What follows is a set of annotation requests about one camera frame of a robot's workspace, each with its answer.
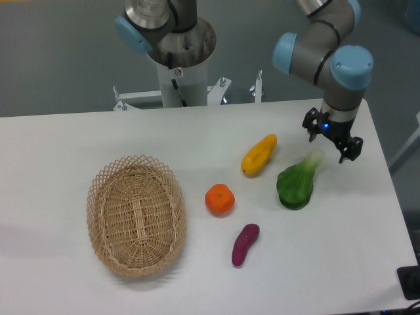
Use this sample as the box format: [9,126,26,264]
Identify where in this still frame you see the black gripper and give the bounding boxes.
[302,108,364,163]

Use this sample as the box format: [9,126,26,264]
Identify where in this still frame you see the green bok choy vegetable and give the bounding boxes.
[276,150,325,211]

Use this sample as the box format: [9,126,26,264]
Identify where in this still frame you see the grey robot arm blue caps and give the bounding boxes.
[115,1,373,160]

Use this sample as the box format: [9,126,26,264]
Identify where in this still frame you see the yellow papaya toy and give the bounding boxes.
[240,134,278,176]

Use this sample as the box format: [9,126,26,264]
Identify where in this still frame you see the purple sweet potato toy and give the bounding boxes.
[231,223,260,267]

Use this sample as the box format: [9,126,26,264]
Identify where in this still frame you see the orange tangerine toy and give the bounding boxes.
[204,183,236,216]

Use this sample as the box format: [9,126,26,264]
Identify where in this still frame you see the black device at table edge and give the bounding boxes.
[397,265,419,301]

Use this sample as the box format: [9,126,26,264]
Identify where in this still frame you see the woven wicker basket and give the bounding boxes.
[86,155,187,278]

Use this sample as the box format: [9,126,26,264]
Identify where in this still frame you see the white metal base frame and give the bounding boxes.
[113,70,264,111]

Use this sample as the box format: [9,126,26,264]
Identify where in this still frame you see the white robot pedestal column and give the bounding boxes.
[146,16,217,108]

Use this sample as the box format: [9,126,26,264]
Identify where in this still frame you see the black cable on pedestal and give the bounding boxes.
[167,52,189,108]

